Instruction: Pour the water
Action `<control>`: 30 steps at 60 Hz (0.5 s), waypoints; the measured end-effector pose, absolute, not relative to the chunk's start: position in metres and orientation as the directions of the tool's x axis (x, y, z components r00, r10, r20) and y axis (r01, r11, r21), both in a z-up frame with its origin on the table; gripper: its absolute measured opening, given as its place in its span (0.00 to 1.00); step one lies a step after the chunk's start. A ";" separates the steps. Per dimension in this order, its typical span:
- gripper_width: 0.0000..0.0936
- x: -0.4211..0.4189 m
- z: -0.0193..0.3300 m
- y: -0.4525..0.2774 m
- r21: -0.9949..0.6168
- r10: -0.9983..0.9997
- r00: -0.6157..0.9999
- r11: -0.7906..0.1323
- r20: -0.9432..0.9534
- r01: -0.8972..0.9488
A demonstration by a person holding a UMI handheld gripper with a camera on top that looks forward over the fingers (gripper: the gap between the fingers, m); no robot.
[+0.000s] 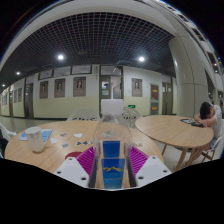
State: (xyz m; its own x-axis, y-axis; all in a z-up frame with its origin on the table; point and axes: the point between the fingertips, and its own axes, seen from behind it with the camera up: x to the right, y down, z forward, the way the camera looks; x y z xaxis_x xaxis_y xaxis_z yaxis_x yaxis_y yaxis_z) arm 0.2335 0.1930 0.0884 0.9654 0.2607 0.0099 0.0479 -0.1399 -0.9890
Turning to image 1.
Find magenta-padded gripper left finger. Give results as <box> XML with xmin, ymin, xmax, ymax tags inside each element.
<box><xmin>53</xmin><ymin>146</ymin><xmax>100</xmax><ymax>189</ymax></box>

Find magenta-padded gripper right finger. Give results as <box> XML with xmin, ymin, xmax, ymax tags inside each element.
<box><xmin>125</xmin><ymin>146</ymin><xmax>173</xmax><ymax>189</ymax></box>

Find clear blue-labelled water bottle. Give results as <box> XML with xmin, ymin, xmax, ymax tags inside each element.
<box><xmin>92</xmin><ymin>98</ymin><xmax>134</xmax><ymax>191</ymax></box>

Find flat round red coaster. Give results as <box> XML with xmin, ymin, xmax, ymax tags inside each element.
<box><xmin>64</xmin><ymin>151</ymin><xmax>83</xmax><ymax>160</ymax></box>

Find round wooden side table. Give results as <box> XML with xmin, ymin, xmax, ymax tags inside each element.
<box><xmin>134</xmin><ymin>114</ymin><xmax>215</xmax><ymax>172</ymax></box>

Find blue and white paper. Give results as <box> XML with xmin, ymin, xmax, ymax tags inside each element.
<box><xmin>18</xmin><ymin>128</ymin><xmax>54</xmax><ymax>142</ymax></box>

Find white cup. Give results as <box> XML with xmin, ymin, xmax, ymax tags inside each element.
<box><xmin>24</xmin><ymin>126</ymin><xmax>46</xmax><ymax>154</ymax></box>

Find black tablet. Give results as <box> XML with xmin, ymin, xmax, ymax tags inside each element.
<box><xmin>180</xmin><ymin>118</ymin><xmax>197</xmax><ymax>125</ymax></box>

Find dark double door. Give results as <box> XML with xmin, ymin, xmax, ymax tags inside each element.
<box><xmin>161</xmin><ymin>81</ymin><xmax>174</xmax><ymax>116</ymax></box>

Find black bag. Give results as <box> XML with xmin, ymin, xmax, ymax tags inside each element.
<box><xmin>0</xmin><ymin>129</ymin><xmax>9</xmax><ymax>158</ymax></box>

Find red notice board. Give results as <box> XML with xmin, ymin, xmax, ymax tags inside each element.
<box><xmin>149</xmin><ymin>83</ymin><xmax>160</xmax><ymax>116</ymax></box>

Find person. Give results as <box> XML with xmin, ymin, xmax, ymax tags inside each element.
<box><xmin>185</xmin><ymin>101</ymin><xmax>224</xmax><ymax>167</ymax></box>

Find dark hallway door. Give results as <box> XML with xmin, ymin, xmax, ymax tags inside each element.
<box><xmin>23</xmin><ymin>82</ymin><xmax>35</xmax><ymax>119</ymax></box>

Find open green door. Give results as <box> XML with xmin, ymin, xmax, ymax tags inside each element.
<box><xmin>98</xmin><ymin>74</ymin><xmax>124</xmax><ymax>116</ymax></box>

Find round ceiling lights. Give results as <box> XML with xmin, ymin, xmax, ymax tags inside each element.
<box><xmin>14</xmin><ymin>53</ymin><xmax>146</xmax><ymax>76</ymax></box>

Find framed wall portraits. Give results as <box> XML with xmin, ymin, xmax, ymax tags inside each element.
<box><xmin>1</xmin><ymin>76</ymin><xmax>144</xmax><ymax>107</ymax></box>

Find long framed wall panels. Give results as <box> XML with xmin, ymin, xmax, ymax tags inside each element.
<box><xmin>25</xmin><ymin>64</ymin><xmax>93</xmax><ymax>84</ymax></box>

